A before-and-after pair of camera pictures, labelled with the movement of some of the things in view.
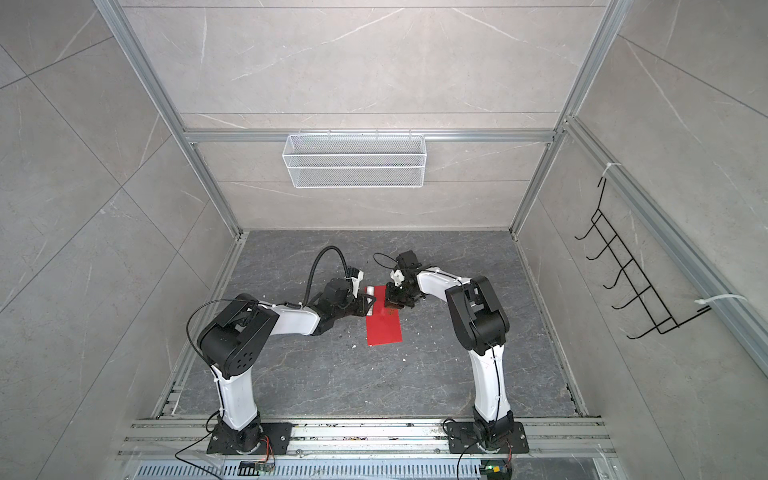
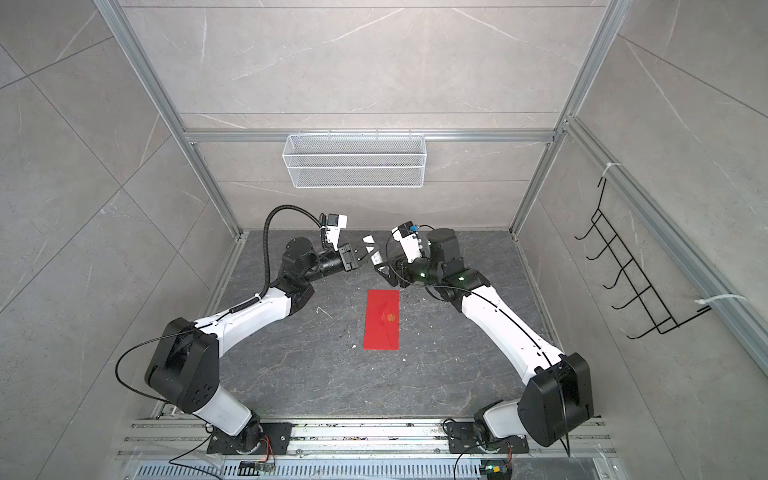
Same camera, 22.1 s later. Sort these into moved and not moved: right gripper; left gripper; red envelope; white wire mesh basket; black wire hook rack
Moved: left gripper; right gripper
Not moved: black wire hook rack; white wire mesh basket; red envelope
